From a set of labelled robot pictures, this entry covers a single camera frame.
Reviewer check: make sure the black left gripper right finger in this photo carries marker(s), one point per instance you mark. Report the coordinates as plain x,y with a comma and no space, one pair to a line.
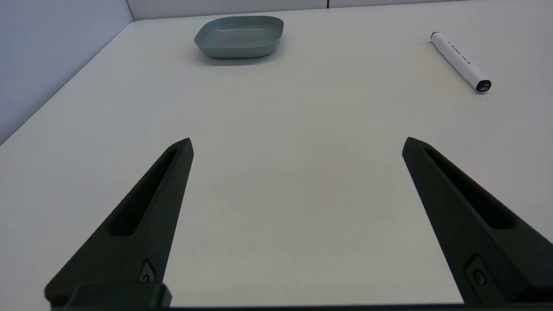
479,250

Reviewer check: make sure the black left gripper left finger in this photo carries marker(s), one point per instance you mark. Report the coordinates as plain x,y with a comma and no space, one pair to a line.
138,246

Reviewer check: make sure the white marker with black cap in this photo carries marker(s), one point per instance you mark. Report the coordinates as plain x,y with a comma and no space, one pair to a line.
460,61

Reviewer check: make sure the grey-green square plate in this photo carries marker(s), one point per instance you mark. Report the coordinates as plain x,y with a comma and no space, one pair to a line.
239,38

